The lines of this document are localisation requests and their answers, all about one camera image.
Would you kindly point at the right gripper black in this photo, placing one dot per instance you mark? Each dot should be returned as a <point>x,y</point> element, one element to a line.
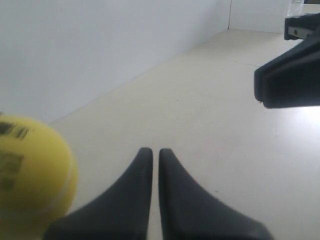
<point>293,78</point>

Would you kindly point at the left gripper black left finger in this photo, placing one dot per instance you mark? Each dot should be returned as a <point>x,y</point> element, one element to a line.
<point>120,213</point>

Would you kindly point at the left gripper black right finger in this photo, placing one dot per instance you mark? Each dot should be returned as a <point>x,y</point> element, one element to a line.
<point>189,212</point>

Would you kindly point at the yellow tennis ball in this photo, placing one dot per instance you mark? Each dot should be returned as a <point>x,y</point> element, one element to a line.
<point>38,177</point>

